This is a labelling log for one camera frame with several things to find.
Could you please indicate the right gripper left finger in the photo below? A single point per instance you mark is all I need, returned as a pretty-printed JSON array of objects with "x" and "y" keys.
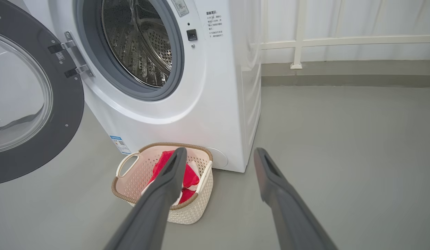
[{"x": 156, "y": 208}]

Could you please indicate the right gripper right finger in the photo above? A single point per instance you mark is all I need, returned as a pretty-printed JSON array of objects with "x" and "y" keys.
[{"x": 291, "y": 218}]

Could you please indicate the red and white garment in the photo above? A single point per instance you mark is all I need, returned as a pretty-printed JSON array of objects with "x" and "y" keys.
[{"x": 191, "y": 178}]

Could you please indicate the black glass washing machine door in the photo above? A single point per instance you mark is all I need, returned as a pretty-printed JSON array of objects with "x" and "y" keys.
[{"x": 67, "y": 114}]

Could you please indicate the cream perforated laundry basket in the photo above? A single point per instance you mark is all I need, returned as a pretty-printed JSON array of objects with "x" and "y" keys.
[{"x": 194, "y": 208}]

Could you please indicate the white front-load washing machine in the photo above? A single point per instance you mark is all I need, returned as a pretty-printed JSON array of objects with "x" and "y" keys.
[{"x": 201, "y": 104}]

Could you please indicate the grey rubber door gasket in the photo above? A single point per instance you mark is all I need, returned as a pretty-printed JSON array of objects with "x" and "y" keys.
[{"x": 145, "y": 92}]

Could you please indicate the steel washing machine drum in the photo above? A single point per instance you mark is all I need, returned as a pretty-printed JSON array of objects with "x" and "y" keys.
[{"x": 138, "y": 45}]

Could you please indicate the black door latch slot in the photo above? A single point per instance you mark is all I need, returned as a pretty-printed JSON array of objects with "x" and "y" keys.
[{"x": 192, "y": 34}]

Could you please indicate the metal door hinge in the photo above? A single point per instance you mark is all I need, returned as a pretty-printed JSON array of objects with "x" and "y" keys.
[{"x": 69, "y": 44}]

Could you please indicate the blue energy label sticker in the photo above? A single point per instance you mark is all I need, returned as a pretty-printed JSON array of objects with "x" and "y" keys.
[{"x": 119, "y": 145}]

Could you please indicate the round drain filter cover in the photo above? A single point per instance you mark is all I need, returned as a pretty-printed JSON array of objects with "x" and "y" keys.
[{"x": 220, "y": 158}]

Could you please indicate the white metal railing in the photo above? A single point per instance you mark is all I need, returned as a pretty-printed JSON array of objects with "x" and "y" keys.
[{"x": 298, "y": 41}]

